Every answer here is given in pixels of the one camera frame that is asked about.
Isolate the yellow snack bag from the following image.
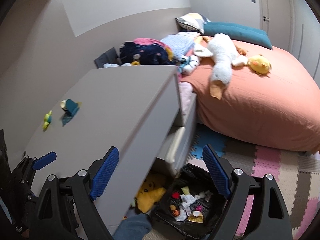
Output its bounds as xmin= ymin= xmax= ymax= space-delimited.
xmin=181 ymin=186 xmax=190 ymax=195

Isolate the white goose plush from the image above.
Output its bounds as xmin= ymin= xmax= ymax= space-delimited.
xmin=194 ymin=34 xmax=248 ymax=100

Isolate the dark wall socket panel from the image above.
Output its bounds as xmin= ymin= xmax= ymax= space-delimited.
xmin=94 ymin=47 xmax=121 ymax=68

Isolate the yellow duck plush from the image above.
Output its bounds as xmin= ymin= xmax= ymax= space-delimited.
xmin=247 ymin=54 xmax=272 ymax=75

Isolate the colourful foam floor mat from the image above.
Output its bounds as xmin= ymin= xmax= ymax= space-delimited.
xmin=150 ymin=127 xmax=320 ymax=240

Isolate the bed with orange sheet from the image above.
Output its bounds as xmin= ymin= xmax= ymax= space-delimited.
xmin=182 ymin=41 xmax=319 ymax=153

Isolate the teal tape dispenser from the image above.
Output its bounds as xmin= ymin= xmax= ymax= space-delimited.
xmin=60 ymin=99 xmax=82 ymax=126

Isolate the pink cloth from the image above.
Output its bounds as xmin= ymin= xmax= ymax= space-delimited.
xmin=133 ymin=38 xmax=172 ymax=52

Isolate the yellow bear plush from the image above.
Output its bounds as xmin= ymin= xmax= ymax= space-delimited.
xmin=135 ymin=174 xmax=166 ymax=213

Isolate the white checkered pillow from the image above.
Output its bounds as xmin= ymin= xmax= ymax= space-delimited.
xmin=175 ymin=13 xmax=210 ymax=34

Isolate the light blue knitted blanket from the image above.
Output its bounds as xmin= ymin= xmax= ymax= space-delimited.
xmin=160 ymin=31 xmax=200 ymax=60

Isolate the red plastic toy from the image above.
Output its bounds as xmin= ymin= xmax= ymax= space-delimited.
xmin=171 ymin=192 xmax=180 ymax=199

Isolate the yellow-green plastic toy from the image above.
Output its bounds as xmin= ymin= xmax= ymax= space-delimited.
xmin=42 ymin=110 xmax=52 ymax=131

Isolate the teal long pillow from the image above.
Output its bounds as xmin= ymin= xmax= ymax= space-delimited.
xmin=203 ymin=22 xmax=272 ymax=50

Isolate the door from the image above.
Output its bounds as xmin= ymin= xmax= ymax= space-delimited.
xmin=260 ymin=0 xmax=293 ymax=51

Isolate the pink plastic toy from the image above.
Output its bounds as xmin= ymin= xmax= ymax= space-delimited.
xmin=195 ymin=205 xmax=202 ymax=211

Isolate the white cloth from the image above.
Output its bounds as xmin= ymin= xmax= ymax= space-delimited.
xmin=175 ymin=194 xmax=201 ymax=222

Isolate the navy blue blanket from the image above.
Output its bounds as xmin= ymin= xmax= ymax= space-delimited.
xmin=119 ymin=42 xmax=176 ymax=66

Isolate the black trash bin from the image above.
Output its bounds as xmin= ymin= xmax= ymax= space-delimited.
xmin=152 ymin=164 xmax=226 ymax=239

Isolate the grey dresser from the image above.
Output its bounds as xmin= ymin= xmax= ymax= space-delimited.
xmin=26 ymin=65 xmax=195 ymax=232

